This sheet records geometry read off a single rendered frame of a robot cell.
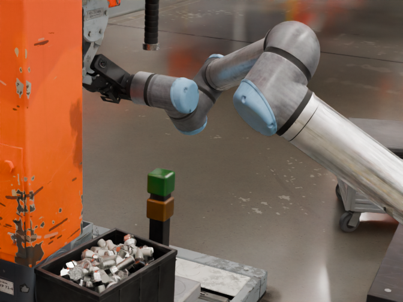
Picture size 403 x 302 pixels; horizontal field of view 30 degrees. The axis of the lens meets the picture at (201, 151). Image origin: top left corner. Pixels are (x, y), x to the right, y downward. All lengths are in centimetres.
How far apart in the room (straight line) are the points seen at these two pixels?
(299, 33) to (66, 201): 60
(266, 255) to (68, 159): 131
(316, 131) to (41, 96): 58
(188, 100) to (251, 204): 101
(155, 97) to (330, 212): 113
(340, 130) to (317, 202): 145
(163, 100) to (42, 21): 82
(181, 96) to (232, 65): 17
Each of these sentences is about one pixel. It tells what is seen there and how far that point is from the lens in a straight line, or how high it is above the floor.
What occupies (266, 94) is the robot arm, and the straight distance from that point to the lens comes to 152.
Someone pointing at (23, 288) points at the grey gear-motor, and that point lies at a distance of 165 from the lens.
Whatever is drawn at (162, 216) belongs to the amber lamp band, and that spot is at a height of 58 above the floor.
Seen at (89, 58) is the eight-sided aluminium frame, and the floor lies 69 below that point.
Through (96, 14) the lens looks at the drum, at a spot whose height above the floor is 85.
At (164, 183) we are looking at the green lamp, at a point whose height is 65.
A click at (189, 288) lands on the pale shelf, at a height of 45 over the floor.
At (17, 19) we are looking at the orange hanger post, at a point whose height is 95.
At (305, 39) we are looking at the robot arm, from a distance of 159.
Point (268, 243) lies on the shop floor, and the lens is 262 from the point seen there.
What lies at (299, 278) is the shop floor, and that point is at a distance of 242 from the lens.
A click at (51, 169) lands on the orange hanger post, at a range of 131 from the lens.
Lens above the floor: 116
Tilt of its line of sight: 20 degrees down
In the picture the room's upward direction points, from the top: 3 degrees clockwise
